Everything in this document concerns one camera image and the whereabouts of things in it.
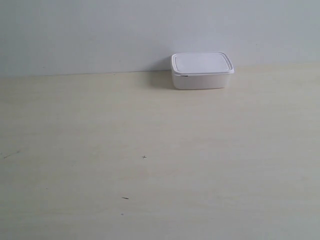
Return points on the white lidded plastic container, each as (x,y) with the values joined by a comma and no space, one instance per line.
(201,70)

